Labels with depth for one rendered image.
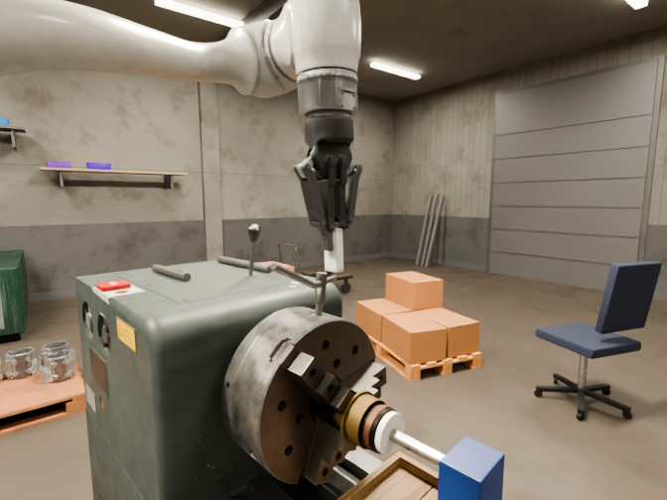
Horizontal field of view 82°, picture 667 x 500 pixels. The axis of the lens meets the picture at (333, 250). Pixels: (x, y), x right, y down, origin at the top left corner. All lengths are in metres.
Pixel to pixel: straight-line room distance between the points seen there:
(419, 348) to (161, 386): 2.69
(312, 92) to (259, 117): 7.35
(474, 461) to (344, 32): 0.61
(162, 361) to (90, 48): 0.49
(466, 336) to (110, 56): 3.33
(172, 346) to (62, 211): 6.24
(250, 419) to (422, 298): 3.21
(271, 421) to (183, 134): 6.79
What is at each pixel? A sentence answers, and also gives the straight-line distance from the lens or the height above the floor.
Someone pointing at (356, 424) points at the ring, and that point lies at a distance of 0.69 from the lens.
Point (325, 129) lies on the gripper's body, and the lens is 0.57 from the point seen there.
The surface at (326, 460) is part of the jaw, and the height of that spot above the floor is 1.00.
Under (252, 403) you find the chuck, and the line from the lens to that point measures 0.71.
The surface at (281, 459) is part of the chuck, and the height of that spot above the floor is 1.01.
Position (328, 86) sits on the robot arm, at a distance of 0.57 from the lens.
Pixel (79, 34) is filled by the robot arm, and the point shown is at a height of 1.62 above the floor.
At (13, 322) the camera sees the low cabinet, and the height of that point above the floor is 0.21.
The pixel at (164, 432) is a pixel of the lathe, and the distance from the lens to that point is 0.81.
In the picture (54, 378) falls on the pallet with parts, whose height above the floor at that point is 0.18.
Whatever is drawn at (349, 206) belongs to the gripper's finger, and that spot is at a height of 1.45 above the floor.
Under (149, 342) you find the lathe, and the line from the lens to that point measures 0.76.
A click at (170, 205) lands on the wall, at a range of 7.15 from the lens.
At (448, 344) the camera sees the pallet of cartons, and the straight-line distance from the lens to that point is 3.45.
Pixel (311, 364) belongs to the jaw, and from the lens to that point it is 0.67.
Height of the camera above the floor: 1.46
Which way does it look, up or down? 8 degrees down
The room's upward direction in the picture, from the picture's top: straight up
